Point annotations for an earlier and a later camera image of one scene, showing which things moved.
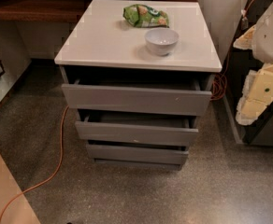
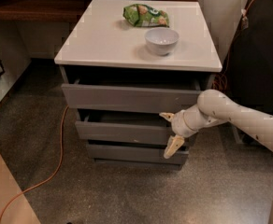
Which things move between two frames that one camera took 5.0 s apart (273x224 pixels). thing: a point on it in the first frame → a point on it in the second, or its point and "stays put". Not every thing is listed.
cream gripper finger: [247, 40] → [168, 116]
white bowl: [161, 41] stays put
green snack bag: [140, 15] stays put
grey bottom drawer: [139, 154] stays put
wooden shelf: [54, 7] stays put
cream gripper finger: [262, 88] → [175, 143]
